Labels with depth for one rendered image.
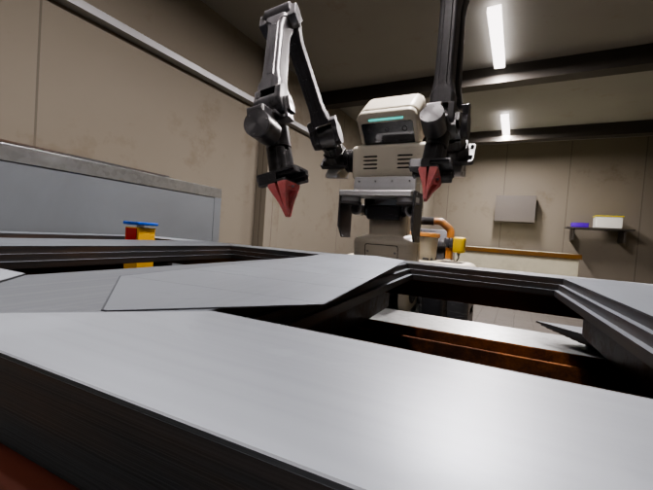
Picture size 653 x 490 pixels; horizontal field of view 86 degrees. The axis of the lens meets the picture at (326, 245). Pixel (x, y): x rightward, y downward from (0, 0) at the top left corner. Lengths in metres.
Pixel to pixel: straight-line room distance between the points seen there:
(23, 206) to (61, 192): 0.10
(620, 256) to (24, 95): 9.15
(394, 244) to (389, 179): 0.22
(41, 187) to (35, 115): 2.21
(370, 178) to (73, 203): 0.89
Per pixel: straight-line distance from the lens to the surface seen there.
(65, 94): 3.47
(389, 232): 1.26
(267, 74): 0.92
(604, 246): 8.97
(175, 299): 0.24
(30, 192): 1.15
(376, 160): 1.28
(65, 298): 0.25
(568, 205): 8.93
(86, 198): 1.22
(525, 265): 6.46
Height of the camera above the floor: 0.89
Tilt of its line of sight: 2 degrees down
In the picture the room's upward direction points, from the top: 4 degrees clockwise
